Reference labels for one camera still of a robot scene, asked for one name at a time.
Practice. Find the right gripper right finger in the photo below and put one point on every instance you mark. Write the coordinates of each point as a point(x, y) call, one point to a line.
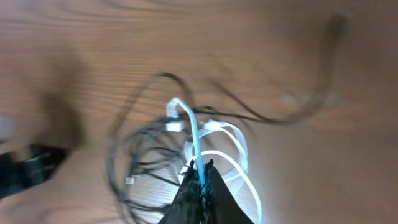
point(220, 205)

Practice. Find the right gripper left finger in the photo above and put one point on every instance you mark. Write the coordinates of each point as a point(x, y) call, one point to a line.
point(186, 207)

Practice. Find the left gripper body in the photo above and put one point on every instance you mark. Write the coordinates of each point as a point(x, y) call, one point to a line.
point(17, 176)

